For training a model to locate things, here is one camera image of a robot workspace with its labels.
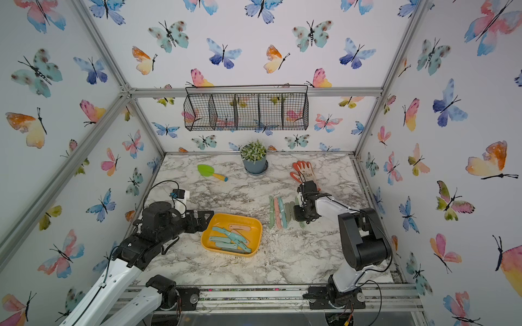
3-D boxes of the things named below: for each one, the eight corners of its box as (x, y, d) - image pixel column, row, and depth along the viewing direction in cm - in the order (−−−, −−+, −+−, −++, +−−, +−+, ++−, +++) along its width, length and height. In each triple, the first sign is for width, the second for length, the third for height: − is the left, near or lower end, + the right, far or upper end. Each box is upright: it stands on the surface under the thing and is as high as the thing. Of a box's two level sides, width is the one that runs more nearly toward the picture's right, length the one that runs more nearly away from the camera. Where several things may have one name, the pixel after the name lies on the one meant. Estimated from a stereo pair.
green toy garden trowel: (195, 172, 115) (194, 169, 114) (202, 165, 119) (201, 162, 117) (224, 184, 110) (224, 181, 108) (230, 176, 113) (230, 173, 112)
